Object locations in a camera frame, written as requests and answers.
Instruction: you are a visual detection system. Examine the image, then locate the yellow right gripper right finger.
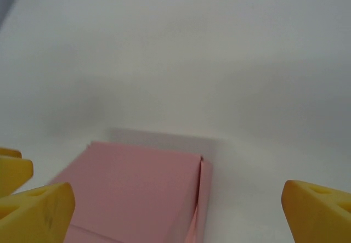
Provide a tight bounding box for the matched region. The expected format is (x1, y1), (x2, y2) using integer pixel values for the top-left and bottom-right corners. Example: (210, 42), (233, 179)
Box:
(282, 179), (351, 243)

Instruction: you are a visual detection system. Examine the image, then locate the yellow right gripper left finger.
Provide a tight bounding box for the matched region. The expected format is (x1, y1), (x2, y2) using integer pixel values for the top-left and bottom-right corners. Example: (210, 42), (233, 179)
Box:
(0, 182), (76, 243)

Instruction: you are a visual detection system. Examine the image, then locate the pink paper box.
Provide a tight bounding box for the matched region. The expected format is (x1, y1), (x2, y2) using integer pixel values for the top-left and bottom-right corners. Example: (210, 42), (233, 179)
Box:
(46, 140), (213, 243)

